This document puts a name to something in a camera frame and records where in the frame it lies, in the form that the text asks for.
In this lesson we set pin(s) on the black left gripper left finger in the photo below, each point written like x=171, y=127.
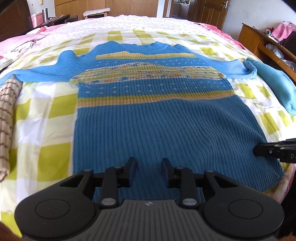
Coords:
x=115, y=178

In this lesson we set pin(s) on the dark wooden headboard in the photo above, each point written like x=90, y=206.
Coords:
x=15, y=18

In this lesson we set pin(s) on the wooden wardrobe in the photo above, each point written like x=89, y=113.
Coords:
x=117, y=7

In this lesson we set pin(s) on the dark bedside table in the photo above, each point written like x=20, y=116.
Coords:
x=59, y=20

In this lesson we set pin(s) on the teal folded garment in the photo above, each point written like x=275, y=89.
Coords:
x=281, y=85

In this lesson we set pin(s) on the blue striped knit sweater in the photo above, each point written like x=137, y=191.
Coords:
x=159, y=101

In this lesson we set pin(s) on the beige brown striped folded garment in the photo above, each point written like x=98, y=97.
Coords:
x=9, y=93

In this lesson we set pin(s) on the pink pillow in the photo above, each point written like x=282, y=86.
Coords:
x=12, y=47

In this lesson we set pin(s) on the pink floral quilt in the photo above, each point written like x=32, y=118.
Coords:
x=5, y=62

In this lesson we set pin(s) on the pink cloth on cabinet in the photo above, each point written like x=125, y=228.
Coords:
x=283, y=30

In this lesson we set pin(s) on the pink storage box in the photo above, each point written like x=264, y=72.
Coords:
x=37, y=19

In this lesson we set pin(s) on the brown wooden door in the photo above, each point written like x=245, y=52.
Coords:
x=213, y=12

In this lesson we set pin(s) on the small stool with white cushion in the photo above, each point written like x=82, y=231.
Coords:
x=97, y=13

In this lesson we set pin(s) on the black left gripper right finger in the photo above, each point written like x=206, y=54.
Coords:
x=183, y=179

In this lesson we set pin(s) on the metal thermos bottle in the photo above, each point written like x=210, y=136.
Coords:
x=45, y=14

